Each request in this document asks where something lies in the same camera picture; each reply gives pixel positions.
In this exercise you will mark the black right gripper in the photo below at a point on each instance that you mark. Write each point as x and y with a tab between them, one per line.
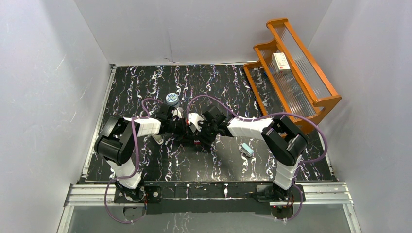
202	137

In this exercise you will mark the blue white round tin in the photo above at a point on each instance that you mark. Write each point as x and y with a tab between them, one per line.
172	99

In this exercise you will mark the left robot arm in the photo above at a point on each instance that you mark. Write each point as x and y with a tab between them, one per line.
117	144

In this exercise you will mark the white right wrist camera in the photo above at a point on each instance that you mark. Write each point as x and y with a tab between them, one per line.
193	122

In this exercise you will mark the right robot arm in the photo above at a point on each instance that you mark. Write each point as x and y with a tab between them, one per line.
283	138

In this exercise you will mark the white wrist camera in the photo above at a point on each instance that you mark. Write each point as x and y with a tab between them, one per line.
177	114
193	122

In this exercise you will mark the orange wooden shelf rack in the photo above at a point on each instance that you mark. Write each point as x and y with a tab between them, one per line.
305	90

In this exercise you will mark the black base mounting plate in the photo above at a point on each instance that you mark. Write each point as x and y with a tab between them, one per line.
214	197

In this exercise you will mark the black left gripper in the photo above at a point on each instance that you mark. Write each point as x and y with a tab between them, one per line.
181	127

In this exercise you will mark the light blue eraser block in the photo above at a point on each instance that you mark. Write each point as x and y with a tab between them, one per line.
246	150

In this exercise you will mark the white red box on shelf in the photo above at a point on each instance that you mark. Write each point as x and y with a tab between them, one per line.
280	63

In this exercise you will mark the cream white stapler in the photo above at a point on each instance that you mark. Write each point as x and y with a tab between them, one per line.
158	138

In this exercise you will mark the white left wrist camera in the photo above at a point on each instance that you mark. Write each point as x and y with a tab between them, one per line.
177	114

